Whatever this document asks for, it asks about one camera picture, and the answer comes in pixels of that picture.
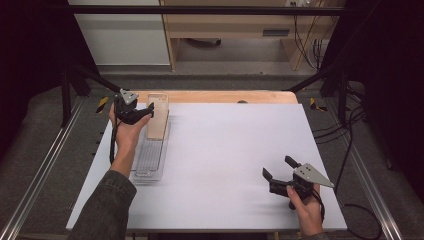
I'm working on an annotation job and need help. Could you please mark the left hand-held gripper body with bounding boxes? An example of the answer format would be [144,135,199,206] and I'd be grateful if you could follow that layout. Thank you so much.
[113,88,148,126]

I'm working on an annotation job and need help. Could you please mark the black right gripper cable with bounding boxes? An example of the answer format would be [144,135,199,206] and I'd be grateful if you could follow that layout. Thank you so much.
[312,188,327,224]

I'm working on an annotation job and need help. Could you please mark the hanging black cables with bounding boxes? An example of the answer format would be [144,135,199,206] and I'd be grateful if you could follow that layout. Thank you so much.
[291,1,338,72]

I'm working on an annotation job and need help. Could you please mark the person's left hand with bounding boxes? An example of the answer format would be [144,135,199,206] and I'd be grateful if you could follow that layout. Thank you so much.
[108,103,153,154]

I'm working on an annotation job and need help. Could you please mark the black floor cable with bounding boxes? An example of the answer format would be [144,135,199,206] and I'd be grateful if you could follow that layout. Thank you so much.
[313,83,385,240]

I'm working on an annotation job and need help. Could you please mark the black horizontal metal bar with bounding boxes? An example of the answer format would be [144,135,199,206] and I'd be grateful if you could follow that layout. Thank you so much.
[68,4,348,16]

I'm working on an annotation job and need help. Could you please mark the aluminium rail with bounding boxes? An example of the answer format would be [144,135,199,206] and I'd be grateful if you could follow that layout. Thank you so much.
[0,95,86,240]
[323,98,405,240]

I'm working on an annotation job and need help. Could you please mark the person's right hand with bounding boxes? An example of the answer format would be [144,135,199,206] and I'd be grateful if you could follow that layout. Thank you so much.
[285,183,325,238]

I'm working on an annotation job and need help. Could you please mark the black metal stand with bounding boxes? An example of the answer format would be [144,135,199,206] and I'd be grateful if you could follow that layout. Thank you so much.
[60,62,128,128]
[285,62,352,128]

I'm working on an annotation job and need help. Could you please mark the clear plastic tray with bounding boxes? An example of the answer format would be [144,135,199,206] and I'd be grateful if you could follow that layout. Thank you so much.
[130,109,172,184]

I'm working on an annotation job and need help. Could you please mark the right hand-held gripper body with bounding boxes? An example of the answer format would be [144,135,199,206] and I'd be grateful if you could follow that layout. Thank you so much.
[268,162,335,202]

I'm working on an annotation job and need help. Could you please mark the black curtain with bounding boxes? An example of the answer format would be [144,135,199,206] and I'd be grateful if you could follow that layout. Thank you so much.
[0,0,98,163]
[319,0,424,203]

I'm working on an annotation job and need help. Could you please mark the white cabinet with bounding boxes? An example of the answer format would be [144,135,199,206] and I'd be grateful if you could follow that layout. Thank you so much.
[67,0,171,67]

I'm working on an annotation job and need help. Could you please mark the wooden desk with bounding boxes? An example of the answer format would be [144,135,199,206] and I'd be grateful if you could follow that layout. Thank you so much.
[159,0,338,72]

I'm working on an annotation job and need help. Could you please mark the yellow black striped tape marker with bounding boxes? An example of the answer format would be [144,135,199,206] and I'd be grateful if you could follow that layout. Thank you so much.
[308,97,329,113]
[95,96,110,115]

